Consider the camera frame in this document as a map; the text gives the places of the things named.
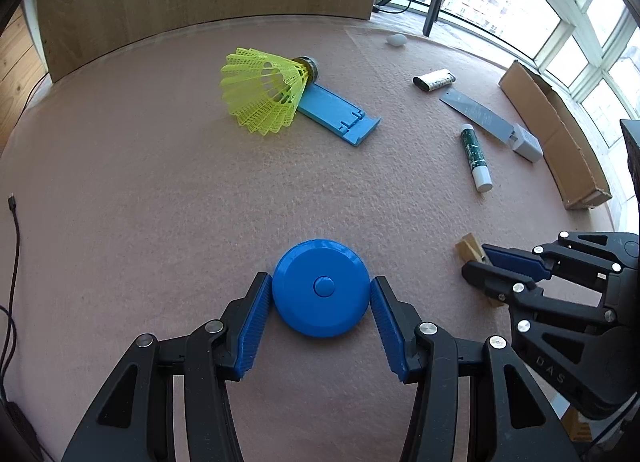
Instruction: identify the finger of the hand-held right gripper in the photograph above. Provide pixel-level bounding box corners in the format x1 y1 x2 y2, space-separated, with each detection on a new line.
461 262 621 338
482 231 640 279

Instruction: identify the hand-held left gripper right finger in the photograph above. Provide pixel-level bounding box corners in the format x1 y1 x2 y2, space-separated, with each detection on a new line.
370 276 581 462

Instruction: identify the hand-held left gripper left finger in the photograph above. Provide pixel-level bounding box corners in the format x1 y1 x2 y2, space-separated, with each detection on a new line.
62 272 273 462

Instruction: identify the wooden clothespin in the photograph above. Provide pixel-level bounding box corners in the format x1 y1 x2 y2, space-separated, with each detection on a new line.
455 233 506 308

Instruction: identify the blue round tape measure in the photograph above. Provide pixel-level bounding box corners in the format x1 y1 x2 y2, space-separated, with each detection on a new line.
272 239 373 339

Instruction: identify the cardboard box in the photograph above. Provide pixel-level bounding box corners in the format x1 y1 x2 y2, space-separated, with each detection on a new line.
498 61 613 211

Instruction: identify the yellow plastic shuttlecock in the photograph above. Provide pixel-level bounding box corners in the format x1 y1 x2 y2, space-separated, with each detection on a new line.
221 47 321 137

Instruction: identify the green lip balm stick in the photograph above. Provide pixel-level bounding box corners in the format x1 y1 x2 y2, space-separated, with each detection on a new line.
460 124 493 193

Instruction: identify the white charger plug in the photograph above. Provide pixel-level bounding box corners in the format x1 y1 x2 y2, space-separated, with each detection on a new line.
509 123 543 163

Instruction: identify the grey scraper blade tool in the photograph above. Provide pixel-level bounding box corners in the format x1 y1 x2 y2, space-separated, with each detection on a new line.
440 89 516 144

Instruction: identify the pink blanket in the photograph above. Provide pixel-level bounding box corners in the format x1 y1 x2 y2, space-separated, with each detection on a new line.
0 14 616 462

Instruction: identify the patterned lighter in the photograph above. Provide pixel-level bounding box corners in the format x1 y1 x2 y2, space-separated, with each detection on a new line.
413 69 456 93

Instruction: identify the blue folding phone stand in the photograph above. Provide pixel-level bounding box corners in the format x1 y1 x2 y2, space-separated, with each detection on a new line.
297 82 382 148

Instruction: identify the black charging cable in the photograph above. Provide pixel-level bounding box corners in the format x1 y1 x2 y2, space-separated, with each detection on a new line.
0 195 56 462

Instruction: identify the pine plank wall panel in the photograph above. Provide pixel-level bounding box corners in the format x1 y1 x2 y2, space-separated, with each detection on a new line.
0 7 51 153

